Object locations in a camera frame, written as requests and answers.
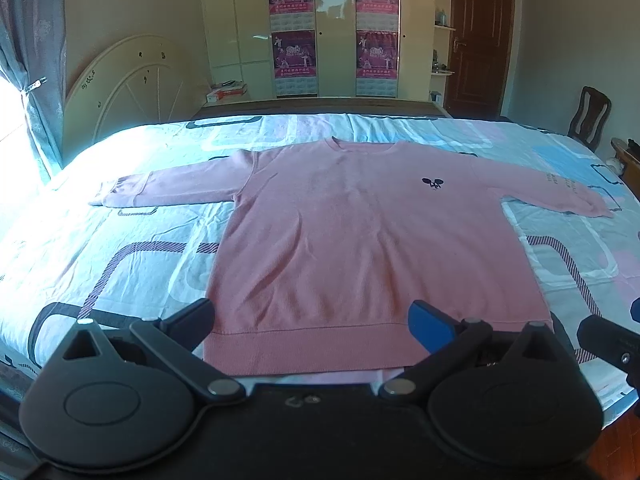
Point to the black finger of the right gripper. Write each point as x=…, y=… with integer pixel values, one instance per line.
x=611, y=343

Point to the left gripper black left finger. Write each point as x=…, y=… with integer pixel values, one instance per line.
x=169, y=345

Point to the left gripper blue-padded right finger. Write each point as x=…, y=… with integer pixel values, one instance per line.
x=450, y=345

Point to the pink sweater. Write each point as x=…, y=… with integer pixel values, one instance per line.
x=330, y=242

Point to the patterned bed sheet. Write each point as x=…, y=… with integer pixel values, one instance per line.
x=61, y=257

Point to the dark wooden chair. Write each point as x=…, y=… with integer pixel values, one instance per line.
x=592, y=112

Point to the orange white box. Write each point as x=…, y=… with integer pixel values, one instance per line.
x=225, y=90

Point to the cream round headboard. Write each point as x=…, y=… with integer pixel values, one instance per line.
x=140, y=80

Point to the lower right pink poster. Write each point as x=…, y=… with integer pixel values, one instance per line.
x=377, y=64

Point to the lower left pink poster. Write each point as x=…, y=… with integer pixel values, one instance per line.
x=294, y=63

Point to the cream wardrobe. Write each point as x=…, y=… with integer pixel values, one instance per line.
x=239, y=46

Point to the dark brown wooden door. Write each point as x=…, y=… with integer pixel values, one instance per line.
x=479, y=57

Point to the corner shelf unit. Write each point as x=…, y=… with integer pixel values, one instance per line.
x=443, y=35

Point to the grey blue curtain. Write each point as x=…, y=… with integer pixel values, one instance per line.
x=33, y=60

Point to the dark wooden bed frame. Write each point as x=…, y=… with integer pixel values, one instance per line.
x=306, y=106

